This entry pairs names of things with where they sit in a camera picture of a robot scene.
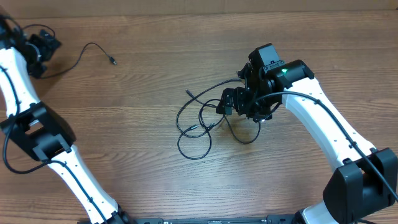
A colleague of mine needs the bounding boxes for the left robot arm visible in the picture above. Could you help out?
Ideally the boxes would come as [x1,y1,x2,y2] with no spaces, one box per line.
[1,15,132,224]

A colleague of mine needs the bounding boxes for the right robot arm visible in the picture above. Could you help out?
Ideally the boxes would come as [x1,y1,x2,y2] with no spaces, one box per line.
[216,44,397,223]

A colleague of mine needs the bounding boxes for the black cable short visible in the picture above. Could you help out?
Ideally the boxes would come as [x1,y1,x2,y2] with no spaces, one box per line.
[22,24,118,80]

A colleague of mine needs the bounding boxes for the black cable long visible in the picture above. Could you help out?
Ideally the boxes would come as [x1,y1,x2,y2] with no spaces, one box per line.
[176,78,240,161]

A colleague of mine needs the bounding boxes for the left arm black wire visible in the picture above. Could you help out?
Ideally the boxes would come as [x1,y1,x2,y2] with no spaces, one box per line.
[0,14,108,224]

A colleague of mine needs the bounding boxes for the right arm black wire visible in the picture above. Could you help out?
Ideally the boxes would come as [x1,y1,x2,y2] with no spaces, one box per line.
[248,91,398,203]

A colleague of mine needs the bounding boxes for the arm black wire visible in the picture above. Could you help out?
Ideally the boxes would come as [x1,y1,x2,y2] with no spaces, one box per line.
[0,14,108,224]
[248,91,398,203]

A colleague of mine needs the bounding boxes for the cardboard wall panel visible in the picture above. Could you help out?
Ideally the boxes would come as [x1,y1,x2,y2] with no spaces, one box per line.
[1,0,397,19]

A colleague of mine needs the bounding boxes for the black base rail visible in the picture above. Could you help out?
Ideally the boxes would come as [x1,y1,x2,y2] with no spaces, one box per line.
[77,213,302,224]

